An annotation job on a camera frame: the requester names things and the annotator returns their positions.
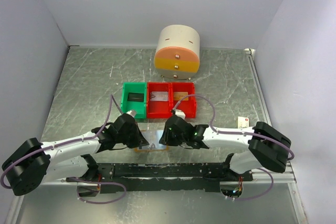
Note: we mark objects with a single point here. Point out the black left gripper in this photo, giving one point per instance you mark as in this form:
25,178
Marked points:
139,138

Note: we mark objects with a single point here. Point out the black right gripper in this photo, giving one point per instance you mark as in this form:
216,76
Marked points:
166,139

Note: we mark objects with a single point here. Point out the tan leather card holder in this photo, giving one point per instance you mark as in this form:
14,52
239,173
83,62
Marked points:
140,149

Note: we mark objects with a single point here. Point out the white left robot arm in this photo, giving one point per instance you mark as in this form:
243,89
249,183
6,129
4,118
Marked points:
35,163

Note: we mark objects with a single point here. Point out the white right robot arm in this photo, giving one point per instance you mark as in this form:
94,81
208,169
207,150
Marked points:
262,145

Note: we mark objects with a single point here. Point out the red bin with silver card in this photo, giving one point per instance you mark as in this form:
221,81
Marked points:
159,109

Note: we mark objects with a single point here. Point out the red bin with gold card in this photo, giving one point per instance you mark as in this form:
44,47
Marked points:
188,105

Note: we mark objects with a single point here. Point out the gold VIP card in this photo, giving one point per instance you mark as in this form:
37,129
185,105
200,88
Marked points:
179,95

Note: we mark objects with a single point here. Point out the black card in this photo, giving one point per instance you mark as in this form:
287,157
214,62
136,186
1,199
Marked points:
135,97

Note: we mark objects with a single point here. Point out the white red card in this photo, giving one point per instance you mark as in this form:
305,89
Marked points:
242,122

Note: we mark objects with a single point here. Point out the green plastic bin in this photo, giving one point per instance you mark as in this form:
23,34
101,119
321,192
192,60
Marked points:
139,107

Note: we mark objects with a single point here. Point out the round three-drawer mini cabinet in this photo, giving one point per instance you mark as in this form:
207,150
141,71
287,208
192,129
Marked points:
177,53

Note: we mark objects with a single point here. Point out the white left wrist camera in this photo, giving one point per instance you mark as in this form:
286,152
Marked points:
132,113

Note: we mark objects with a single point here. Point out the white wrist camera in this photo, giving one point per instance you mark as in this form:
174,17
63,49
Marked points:
132,113
179,113

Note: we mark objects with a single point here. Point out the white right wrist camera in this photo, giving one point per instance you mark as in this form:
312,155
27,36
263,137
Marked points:
179,113

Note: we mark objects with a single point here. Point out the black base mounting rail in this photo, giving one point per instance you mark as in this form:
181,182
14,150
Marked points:
157,177

